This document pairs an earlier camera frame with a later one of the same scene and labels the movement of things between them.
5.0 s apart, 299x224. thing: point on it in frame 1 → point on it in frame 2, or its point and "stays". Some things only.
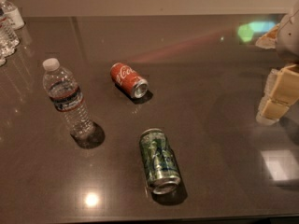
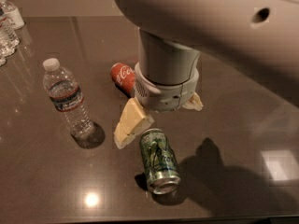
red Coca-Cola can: (128, 80) stays
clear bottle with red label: (8, 38) stays
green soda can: (160, 161) stays
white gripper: (289, 37) → (166, 94)
